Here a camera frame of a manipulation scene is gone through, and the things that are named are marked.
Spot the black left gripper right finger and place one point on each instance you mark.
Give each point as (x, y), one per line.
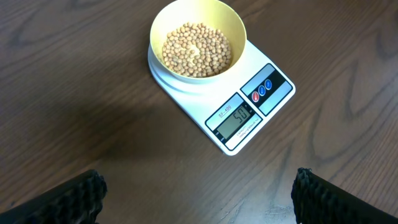
(317, 201)

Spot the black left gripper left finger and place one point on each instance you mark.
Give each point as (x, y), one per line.
(78, 200)

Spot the white digital kitchen scale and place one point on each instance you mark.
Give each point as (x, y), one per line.
(230, 110)

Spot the soybeans in bowl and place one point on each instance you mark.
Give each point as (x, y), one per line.
(197, 51)

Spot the yellow bowl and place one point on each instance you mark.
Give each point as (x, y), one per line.
(214, 13)

